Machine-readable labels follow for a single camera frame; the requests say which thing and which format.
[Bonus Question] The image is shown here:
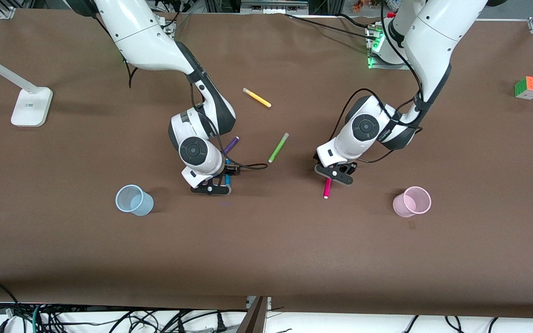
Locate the green marker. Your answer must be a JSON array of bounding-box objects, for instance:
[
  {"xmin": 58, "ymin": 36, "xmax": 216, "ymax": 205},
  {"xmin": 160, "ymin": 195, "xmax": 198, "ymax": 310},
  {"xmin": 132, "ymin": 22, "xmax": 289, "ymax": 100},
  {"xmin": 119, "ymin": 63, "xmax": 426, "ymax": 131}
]
[{"xmin": 268, "ymin": 133, "xmax": 290, "ymax": 163}]

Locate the translucent pink plastic cup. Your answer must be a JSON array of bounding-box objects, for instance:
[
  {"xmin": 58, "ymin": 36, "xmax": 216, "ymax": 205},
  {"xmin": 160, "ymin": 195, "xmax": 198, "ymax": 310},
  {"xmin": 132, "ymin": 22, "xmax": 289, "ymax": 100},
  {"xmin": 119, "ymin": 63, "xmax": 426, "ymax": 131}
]
[{"xmin": 392, "ymin": 186, "xmax": 432, "ymax": 218}]

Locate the translucent blue plastic cup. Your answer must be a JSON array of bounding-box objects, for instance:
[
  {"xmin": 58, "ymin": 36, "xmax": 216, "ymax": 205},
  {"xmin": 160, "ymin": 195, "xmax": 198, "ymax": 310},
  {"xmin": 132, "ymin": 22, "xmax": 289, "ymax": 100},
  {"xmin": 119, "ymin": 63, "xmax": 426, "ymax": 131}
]
[{"xmin": 115, "ymin": 185, "xmax": 155, "ymax": 216}]

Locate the yellow marker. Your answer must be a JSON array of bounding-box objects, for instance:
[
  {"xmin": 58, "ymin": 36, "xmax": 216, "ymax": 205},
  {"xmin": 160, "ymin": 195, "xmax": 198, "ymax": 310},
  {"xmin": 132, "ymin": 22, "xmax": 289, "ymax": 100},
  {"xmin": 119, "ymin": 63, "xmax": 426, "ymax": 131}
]
[{"xmin": 242, "ymin": 87, "xmax": 272, "ymax": 108}]

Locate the metal table leg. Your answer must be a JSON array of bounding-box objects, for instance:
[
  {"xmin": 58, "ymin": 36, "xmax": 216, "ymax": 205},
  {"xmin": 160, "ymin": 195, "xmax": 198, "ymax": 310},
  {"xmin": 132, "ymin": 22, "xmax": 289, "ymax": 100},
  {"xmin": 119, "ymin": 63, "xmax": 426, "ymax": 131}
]
[{"xmin": 236, "ymin": 296, "xmax": 272, "ymax": 333}]

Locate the white desk lamp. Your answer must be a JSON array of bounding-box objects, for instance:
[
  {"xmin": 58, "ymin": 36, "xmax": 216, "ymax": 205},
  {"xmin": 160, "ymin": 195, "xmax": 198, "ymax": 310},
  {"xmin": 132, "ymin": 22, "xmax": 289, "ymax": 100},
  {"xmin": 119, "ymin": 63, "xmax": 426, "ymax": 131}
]
[{"xmin": 0, "ymin": 45, "xmax": 53, "ymax": 128}]

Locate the colourful puzzle cube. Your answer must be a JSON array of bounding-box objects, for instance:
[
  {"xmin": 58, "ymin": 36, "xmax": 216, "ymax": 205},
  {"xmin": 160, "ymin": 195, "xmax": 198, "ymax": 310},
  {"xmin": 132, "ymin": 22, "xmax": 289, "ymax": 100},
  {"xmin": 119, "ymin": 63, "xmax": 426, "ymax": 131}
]
[{"xmin": 514, "ymin": 76, "xmax": 533, "ymax": 100}]

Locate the black cable across table edge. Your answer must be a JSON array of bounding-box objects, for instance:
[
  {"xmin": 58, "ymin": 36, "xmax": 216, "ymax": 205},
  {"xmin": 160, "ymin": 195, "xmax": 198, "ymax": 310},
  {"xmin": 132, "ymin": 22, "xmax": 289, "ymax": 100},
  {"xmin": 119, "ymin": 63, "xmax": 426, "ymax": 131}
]
[{"xmin": 285, "ymin": 12, "xmax": 380, "ymax": 41}]

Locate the aluminium frame profile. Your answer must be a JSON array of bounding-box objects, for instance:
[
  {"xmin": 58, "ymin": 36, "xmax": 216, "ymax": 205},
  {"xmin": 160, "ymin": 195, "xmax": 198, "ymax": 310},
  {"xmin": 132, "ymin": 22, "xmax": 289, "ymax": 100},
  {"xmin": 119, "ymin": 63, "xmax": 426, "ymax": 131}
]
[{"xmin": 240, "ymin": 0, "xmax": 310, "ymax": 15}]

